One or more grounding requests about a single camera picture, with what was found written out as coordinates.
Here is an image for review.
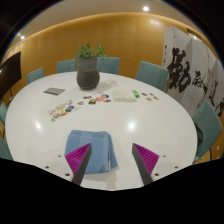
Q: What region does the white colourful sticker sheet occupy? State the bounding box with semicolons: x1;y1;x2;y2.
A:
47;98;79;123

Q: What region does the dark ribbed potted plant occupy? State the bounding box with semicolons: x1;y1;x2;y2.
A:
74;43;109;91

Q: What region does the white calligraphy folding screen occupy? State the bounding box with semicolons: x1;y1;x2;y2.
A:
161;26;224;118

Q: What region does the group of teal chairs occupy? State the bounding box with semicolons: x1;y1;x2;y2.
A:
0;56;224;163

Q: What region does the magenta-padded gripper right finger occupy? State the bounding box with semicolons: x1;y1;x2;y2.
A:
131;143;183;187

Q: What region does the blue folded towel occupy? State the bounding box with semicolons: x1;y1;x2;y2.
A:
63;129;119;175

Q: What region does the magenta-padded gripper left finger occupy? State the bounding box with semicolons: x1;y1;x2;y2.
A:
43;142;93;186

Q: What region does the black screen on stand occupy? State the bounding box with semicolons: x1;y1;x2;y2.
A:
0;51;23;102

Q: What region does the white flat box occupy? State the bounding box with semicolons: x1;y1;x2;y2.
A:
112;88;138;103

